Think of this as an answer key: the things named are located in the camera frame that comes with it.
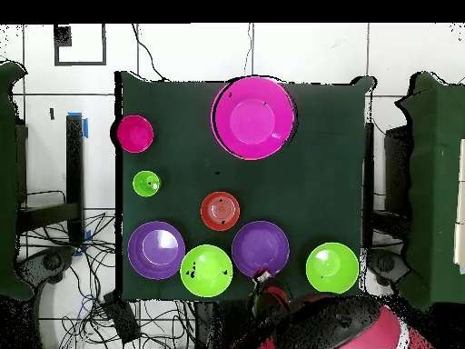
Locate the purple plastic bowl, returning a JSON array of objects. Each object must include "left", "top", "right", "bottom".
[
  {"left": 127, "top": 220, "right": 187, "bottom": 281},
  {"left": 231, "top": 220, "right": 291, "bottom": 279}
]

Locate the green plastic bowl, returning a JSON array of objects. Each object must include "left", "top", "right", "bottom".
[
  {"left": 180, "top": 244, "right": 234, "bottom": 298},
  {"left": 305, "top": 242, "right": 361, "bottom": 296}
]

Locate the large pink plastic bowl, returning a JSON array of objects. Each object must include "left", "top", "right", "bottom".
[{"left": 210, "top": 75, "right": 296, "bottom": 162}]

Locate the small orange-red plastic bowl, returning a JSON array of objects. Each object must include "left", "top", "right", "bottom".
[{"left": 200, "top": 191, "right": 242, "bottom": 233}]

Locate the black power strip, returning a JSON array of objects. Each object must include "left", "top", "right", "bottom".
[{"left": 103, "top": 292, "right": 142, "bottom": 344}]

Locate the green plastic cup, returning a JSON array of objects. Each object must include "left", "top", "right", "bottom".
[{"left": 132, "top": 170, "right": 162, "bottom": 198}]

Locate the black metal stand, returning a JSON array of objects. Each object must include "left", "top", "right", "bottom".
[{"left": 364, "top": 123, "right": 413, "bottom": 241}]

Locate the small red-pink plastic bowl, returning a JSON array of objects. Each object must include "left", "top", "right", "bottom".
[{"left": 116, "top": 115, "right": 154, "bottom": 154}]

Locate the dark green tablecloth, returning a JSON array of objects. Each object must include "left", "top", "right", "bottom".
[{"left": 114, "top": 70, "right": 377, "bottom": 304}]

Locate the white panel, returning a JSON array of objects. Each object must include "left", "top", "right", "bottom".
[{"left": 452, "top": 137, "right": 465, "bottom": 275}]

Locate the black stand with blue tape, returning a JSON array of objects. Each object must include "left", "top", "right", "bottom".
[{"left": 15, "top": 112, "right": 90, "bottom": 252}]

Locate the green-covered side table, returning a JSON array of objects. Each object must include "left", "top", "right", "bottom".
[
  {"left": 395, "top": 70, "right": 465, "bottom": 310},
  {"left": 0, "top": 59, "right": 34, "bottom": 303}
]

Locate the floor cable bundle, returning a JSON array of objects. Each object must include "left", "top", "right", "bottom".
[{"left": 17, "top": 188, "right": 197, "bottom": 349}]

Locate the black floor cable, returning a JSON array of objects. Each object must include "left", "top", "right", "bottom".
[{"left": 131, "top": 24, "right": 168, "bottom": 82}]

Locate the black square floor frame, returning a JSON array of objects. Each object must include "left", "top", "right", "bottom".
[{"left": 53, "top": 24, "right": 107, "bottom": 67}]

